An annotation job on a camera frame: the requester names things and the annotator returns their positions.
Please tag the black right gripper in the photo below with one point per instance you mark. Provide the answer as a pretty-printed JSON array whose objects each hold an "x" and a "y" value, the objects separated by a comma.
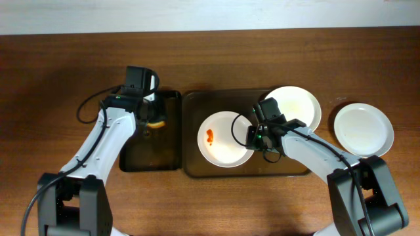
[{"x": 253, "y": 141}]

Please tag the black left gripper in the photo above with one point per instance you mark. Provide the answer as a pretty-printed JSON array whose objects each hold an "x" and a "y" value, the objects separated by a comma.
[{"x": 152, "y": 115}]

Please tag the white plate with orange sauce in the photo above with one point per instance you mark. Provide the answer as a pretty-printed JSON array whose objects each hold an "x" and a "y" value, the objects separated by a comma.
[{"x": 298, "y": 103}]

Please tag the yellow sponge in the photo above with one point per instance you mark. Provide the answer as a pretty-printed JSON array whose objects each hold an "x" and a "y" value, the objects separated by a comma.
[{"x": 156, "y": 125}]

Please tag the white plate with red sauce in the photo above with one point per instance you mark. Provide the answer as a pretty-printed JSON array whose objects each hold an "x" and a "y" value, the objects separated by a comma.
[{"x": 217, "y": 137}]

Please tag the white plate with brown smear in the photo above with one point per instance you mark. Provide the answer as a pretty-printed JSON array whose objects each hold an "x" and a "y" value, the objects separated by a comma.
[{"x": 363, "y": 130}]

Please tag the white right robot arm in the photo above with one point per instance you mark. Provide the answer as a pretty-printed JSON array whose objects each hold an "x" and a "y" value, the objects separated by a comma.
[{"x": 364, "y": 198}]

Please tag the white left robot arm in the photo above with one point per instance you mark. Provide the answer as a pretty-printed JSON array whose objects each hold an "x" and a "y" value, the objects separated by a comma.
[{"x": 74, "y": 200}]

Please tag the large dark brown tray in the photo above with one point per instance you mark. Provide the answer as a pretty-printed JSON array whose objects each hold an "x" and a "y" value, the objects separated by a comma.
[{"x": 197, "y": 106}]

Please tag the small dark brown tray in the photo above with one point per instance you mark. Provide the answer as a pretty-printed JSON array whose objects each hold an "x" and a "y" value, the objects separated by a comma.
[{"x": 155, "y": 149}]

